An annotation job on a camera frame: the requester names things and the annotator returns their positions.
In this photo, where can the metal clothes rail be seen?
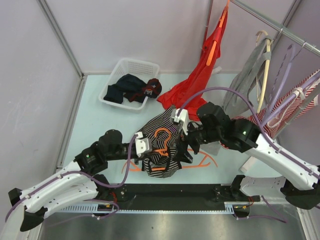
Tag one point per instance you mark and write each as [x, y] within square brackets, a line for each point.
[280, 28]

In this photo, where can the orange plastic hanger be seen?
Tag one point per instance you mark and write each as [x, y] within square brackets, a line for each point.
[165, 162]

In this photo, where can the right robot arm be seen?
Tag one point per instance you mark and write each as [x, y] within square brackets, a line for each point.
[299, 181]

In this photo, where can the navy blue garment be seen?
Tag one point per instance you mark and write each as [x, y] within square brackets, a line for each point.
[126, 84]

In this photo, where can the cream wooden hanger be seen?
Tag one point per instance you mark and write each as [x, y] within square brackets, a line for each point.
[260, 98]

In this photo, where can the white laundry basket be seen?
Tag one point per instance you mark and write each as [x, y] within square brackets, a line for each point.
[142, 69]

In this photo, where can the dark red navy garment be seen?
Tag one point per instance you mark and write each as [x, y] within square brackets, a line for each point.
[152, 90]

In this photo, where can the black white striped tank top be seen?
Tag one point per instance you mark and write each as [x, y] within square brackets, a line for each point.
[160, 121]

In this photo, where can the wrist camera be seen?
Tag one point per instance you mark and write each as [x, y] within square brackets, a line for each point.
[180, 117]
[143, 144]

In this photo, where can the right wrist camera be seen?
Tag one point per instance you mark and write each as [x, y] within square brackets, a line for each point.
[180, 117]

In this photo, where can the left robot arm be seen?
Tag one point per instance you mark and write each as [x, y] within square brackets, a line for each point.
[80, 180]

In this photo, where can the white cable duct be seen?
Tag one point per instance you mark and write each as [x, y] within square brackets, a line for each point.
[229, 209]

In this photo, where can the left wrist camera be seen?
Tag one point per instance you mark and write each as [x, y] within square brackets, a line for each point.
[143, 144]

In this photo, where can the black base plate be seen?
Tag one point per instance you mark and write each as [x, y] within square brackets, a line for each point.
[134, 196]

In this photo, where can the red white striped garment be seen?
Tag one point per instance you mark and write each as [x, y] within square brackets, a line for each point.
[285, 106]

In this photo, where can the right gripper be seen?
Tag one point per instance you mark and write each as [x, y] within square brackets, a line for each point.
[184, 155]

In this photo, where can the purple plastic hanger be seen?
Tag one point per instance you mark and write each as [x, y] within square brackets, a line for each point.
[281, 79]

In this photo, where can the grey garment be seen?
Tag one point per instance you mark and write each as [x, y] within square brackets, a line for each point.
[250, 77]

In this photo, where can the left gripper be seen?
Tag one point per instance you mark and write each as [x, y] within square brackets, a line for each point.
[144, 156]

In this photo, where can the orange hanger with red garment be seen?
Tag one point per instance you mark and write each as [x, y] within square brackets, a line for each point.
[216, 36]

